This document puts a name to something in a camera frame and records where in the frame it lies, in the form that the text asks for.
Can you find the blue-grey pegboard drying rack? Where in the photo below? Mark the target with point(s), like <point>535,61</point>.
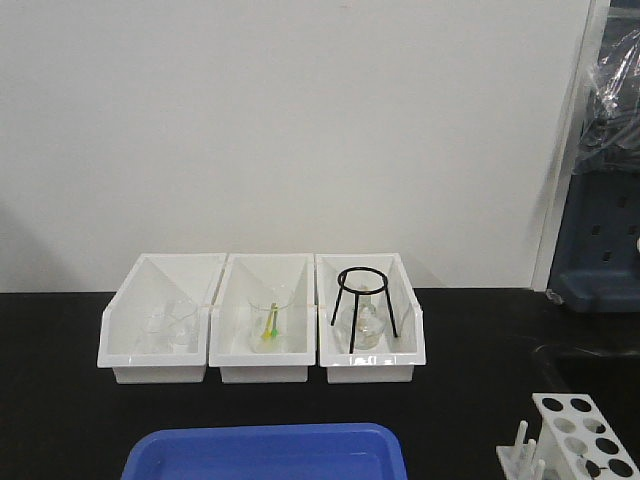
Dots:
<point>596,261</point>

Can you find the white test tube rack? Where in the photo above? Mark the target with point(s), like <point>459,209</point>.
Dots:
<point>575,442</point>

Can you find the black metal tripod stand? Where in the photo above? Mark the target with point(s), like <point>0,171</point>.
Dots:
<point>348,281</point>

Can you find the glass beaker in middle bin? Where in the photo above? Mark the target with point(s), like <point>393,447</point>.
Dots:
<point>260,304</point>

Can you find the glass alcohol lamp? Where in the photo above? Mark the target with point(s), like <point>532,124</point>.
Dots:
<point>358,327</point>

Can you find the white bin right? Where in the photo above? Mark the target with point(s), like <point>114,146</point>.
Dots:
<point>393,359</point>

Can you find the white bin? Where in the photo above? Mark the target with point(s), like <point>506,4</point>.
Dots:
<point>153,280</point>
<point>393,359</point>
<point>229,349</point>

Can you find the white bin middle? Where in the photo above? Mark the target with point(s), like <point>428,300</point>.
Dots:
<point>229,349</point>

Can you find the green plastic spatula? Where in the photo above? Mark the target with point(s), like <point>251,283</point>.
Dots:
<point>275,331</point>

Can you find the yellow plastic spatula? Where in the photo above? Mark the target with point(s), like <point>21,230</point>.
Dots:
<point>267,332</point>

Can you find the glassware in left bin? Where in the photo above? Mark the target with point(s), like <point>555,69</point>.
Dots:
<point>170,328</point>

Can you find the white bin left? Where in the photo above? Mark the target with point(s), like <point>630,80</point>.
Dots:
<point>153,280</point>

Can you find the blue plastic tray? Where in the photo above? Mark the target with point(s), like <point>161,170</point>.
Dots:
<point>302,451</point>

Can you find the plastic bag of pegs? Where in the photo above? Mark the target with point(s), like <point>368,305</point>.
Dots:
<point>609,140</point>

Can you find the black lab sink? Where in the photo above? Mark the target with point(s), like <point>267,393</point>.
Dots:
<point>610,377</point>

